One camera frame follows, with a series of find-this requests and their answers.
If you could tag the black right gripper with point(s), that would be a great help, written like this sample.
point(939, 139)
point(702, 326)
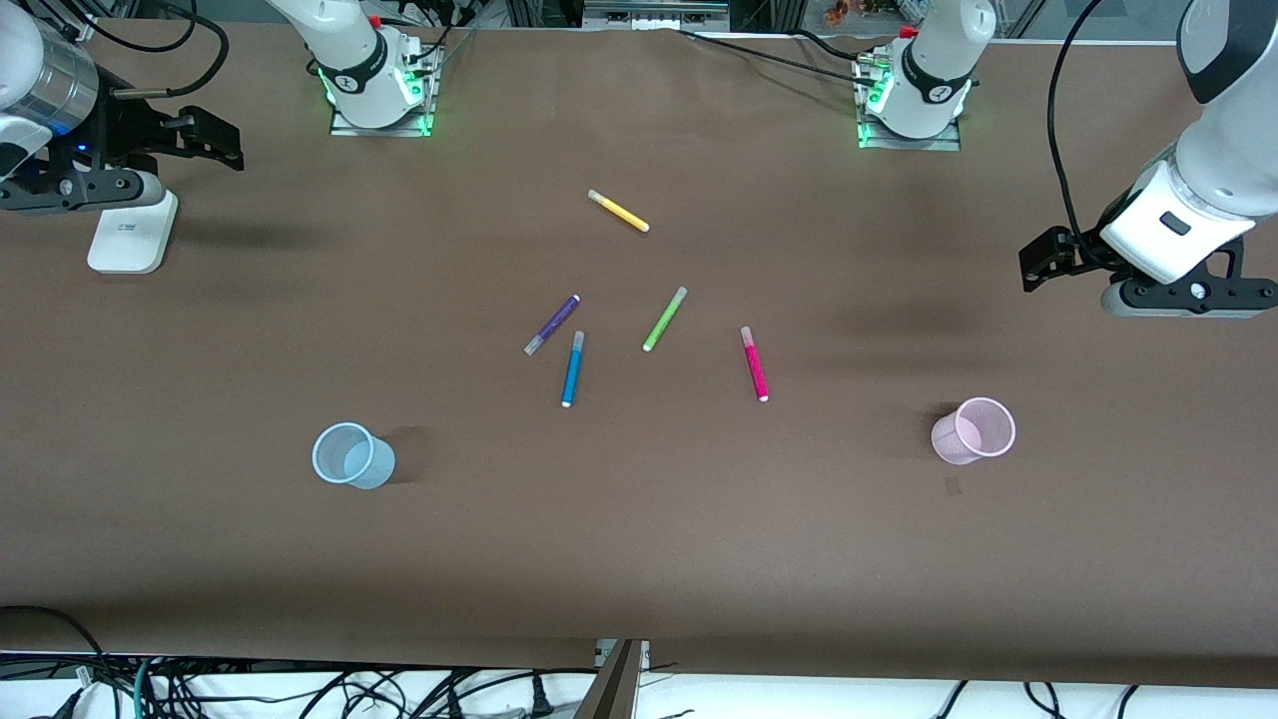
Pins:
point(128, 133)

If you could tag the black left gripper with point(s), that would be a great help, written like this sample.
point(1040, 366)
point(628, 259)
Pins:
point(1076, 248)

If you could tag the pink marker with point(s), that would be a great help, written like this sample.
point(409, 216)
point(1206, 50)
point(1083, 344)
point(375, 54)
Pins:
point(755, 364)

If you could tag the blue marker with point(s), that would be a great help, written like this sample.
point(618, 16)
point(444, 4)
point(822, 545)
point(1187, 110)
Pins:
point(573, 369)

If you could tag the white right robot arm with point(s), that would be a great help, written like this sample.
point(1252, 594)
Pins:
point(359, 60)

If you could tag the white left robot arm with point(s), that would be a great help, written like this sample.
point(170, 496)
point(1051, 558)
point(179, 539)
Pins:
point(1218, 170)

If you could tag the white desk lamp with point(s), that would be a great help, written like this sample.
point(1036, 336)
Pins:
point(130, 240)

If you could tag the pink plastic cup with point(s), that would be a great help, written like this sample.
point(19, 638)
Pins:
point(958, 439)

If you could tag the blue plastic cup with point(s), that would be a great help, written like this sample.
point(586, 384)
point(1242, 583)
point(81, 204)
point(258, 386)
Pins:
point(369, 464)

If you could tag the green marker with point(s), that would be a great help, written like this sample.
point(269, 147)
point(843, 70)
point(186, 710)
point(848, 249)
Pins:
point(664, 320)

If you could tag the purple marker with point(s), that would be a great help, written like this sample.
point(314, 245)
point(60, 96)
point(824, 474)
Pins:
point(552, 325)

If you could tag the yellow marker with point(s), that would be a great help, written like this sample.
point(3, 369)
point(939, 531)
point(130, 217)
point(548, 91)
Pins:
point(619, 211)

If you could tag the grey power strip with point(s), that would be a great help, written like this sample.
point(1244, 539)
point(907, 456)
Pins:
point(654, 18)

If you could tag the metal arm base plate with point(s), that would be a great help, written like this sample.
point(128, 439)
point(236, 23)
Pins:
point(344, 126)
point(939, 146)

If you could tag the aluminium table post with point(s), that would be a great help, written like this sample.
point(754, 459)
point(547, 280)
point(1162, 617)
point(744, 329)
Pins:
point(614, 689)

